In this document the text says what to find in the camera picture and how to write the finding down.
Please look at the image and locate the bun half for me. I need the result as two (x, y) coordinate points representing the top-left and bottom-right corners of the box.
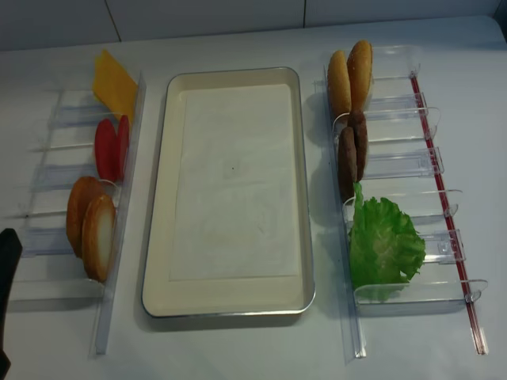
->
(66, 177), (105, 258)
(82, 194), (116, 283)
(327, 50), (352, 117)
(347, 40), (373, 111)

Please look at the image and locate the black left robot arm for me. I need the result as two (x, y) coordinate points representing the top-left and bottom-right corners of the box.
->
(0, 228), (22, 379)

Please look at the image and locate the front brown meat patty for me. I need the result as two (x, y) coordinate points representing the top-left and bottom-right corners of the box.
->
(337, 127), (357, 203)

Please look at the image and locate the rear red tomato slice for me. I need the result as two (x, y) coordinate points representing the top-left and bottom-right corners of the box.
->
(116, 115), (130, 181)

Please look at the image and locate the green lettuce leaf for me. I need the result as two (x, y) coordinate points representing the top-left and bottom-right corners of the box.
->
(349, 183), (426, 289)

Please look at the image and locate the yellow cheese slice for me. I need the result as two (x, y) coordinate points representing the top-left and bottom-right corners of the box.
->
(92, 50), (138, 123)

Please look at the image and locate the white paper tray liner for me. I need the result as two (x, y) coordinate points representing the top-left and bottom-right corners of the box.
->
(170, 85), (299, 280)

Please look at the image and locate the cream rectangular metal tray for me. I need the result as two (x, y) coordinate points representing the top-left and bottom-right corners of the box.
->
(142, 67), (315, 317)

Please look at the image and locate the right clear acrylic rack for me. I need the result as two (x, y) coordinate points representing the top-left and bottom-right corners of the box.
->
(327, 45), (488, 358)

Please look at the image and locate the clear acrylic rack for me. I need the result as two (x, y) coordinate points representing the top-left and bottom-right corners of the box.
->
(327, 45), (488, 358)
(1, 68), (147, 355)

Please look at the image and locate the left clear acrylic rack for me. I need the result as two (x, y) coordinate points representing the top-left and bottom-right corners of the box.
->
(1, 68), (147, 355)

